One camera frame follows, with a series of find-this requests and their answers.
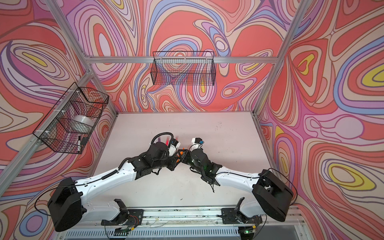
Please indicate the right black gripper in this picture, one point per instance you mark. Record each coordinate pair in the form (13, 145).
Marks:
(184, 157)

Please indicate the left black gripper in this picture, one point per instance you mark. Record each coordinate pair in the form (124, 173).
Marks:
(174, 163)

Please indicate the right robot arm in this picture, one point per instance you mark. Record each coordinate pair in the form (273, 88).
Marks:
(272, 197)

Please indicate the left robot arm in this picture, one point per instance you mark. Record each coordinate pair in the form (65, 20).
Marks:
(70, 201)

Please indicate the black marker in basket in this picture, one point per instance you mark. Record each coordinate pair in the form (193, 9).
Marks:
(79, 145)

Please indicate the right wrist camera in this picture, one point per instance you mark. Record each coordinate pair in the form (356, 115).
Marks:
(196, 143)

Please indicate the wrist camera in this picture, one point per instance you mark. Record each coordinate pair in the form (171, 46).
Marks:
(196, 143)
(173, 147)

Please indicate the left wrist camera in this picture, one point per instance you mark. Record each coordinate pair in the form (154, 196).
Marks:
(173, 147)

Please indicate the back black wire basket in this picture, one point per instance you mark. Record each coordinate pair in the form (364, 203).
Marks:
(183, 68)

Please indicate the black wire basket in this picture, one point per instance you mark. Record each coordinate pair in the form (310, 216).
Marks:
(55, 131)
(183, 68)

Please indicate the left black wire basket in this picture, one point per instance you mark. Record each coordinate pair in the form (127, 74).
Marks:
(55, 131)

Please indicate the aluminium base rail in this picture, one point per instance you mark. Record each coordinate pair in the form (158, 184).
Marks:
(186, 217)

